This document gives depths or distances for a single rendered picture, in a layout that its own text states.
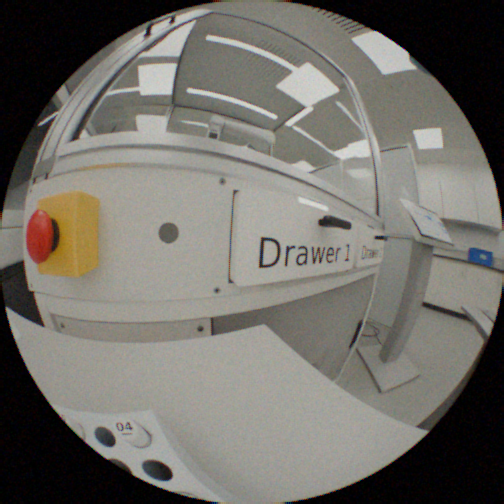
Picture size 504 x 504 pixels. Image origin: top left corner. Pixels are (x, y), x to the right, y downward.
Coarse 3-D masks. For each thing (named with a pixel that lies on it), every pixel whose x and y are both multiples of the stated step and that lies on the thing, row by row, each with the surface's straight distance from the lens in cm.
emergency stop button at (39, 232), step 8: (32, 216) 16; (40, 216) 15; (48, 216) 15; (32, 224) 15; (40, 224) 14; (48, 224) 15; (32, 232) 15; (40, 232) 14; (48, 232) 14; (32, 240) 15; (40, 240) 14; (48, 240) 14; (32, 248) 15; (40, 248) 14; (48, 248) 15; (32, 256) 16; (40, 256) 15; (48, 256) 15
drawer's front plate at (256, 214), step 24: (240, 192) 16; (264, 192) 18; (240, 216) 16; (264, 216) 17; (288, 216) 19; (312, 216) 23; (336, 216) 29; (240, 240) 16; (288, 240) 19; (312, 240) 23; (336, 240) 29; (240, 264) 16; (264, 264) 18; (288, 264) 20; (312, 264) 24; (336, 264) 30
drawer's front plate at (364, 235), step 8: (360, 224) 41; (360, 232) 40; (368, 232) 46; (376, 232) 55; (360, 240) 41; (368, 240) 47; (376, 240) 56; (360, 248) 41; (368, 248) 48; (376, 248) 57; (360, 256) 42; (360, 264) 43; (368, 264) 50
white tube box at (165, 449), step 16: (80, 416) 11; (96, 416) 10; (112, 416) 10; (128, 416) 9; (144, 416) 9; (96, 432) 10; (112, 432) 10; (160, 432) 9; (96, 448) 10; (112, 448) 9; (128, 448) 9; (144, 448) 9; (160, 448) 8; (176, 448) 9; (128, 464) 9; (144, 464) 9; (160, 464) 10; (176, 464) 8; (192, 464) 10; (160, 480) 9; (176, 480) 8; (192, 480) 8; (208, 480) 10; (208, 496) 8; (224, 496) 9
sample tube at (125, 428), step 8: (120, 424) 8; (128, 424) 8; (136, 424) 8; (120, 432) 8; (128, 432) 8; (136, 432) 8; (144, 432) 8; (128, 440) 8; (136, 440) 8; (144, 440) 8
